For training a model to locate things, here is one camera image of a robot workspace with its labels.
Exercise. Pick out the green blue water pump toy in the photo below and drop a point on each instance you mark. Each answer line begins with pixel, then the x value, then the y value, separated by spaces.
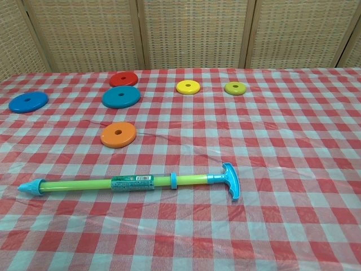
pixel 84 184

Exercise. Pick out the red white checkered tablecloth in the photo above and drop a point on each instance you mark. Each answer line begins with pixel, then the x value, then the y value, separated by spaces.
pixel 197 226

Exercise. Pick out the woven bamboo folding screen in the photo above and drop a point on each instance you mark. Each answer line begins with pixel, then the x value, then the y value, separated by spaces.
pixel 194 34

